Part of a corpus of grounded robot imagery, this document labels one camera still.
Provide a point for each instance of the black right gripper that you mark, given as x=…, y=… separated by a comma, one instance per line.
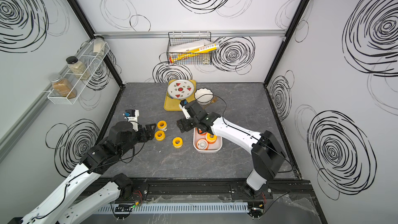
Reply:
x=182, y=123

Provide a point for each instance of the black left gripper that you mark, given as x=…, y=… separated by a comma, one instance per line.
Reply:
x=151, y=133

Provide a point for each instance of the yellow sealing tape roll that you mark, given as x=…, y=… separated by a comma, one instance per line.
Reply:
x=162, y=125
x=177, y=142
x=210, y=138
x=160, y=135

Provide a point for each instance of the orange sealing tape roll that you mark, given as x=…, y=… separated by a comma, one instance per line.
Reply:
x=202, y=144
x=200, y=132

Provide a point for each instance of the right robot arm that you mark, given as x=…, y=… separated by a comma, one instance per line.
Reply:
x=266, y=152

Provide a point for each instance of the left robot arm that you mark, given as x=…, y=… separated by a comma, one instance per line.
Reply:
x=58, y=207

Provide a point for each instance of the white storage box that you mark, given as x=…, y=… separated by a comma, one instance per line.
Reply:
x=212, y=148

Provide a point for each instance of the yellow white foil box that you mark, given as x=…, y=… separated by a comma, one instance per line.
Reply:
x=197, y=52

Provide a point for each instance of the white scalloped bowl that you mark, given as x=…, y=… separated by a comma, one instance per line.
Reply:
x=203, y=96

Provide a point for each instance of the yellow plastic tray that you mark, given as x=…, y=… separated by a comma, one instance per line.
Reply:
x=171, y=104

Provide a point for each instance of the watermelon pattern plate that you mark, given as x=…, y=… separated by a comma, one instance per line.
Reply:
x=180, y=89

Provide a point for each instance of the black lid spice jar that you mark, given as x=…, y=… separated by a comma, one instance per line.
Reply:
x=78, y=68

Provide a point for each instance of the brown spice jar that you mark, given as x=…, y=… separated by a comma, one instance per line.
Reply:
x=62, y=86

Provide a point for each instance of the white spice jar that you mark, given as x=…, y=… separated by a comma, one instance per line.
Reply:
x=99, y=45

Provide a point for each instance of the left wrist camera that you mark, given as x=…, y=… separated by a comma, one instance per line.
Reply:
x=132, y=117

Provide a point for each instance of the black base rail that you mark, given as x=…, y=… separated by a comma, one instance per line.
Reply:
x=234, y=188

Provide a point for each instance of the white slotted cable duct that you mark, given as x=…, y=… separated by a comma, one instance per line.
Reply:
x=176, y=208

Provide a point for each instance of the black wire basket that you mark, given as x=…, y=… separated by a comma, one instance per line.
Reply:
x=177, y=41

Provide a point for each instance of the white wire spice rack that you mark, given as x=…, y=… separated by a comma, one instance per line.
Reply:
x=89, y=91

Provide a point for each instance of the aluminium wall rail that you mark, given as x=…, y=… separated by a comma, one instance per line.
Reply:
x=191, y=34

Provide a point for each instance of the black corner frame post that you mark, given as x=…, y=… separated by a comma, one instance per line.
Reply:
x=90, y=31

